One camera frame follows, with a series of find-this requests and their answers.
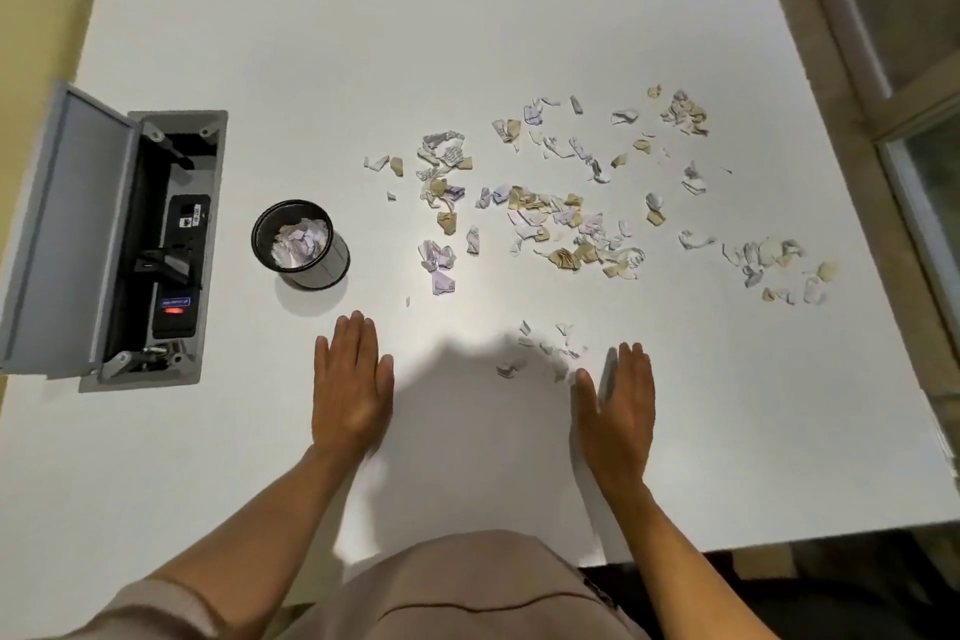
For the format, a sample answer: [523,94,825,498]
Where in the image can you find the person's right hand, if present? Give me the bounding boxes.
[573,341,657,495]

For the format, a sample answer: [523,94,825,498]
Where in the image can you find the person's left hand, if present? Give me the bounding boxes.
[311,311,396,456]

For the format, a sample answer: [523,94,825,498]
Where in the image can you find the person's left forearm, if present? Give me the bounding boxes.
[148,444,374,640]

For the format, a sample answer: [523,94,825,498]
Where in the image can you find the person's right forearm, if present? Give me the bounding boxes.
[600,479,780,640]

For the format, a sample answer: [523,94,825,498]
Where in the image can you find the black mesh cup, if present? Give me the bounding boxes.
[251,199,351,290]

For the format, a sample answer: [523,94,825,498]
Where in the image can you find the crumpled paper scraps in cup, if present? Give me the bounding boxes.
[270,217,332,270]

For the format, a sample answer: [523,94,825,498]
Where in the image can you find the black power socket module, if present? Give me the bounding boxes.
[135,192,213,342]

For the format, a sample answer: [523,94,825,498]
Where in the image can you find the scattered torn paper scraps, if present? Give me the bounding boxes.
[363,84,840,383]

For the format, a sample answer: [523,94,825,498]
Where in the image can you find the beige shirt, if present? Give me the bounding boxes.
[45,530,655,640]

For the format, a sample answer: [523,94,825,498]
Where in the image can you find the grey table cable box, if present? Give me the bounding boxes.
[0,80,229,394]

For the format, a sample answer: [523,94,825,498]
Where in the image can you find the glass door frame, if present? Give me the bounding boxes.
[796,0,960,363]

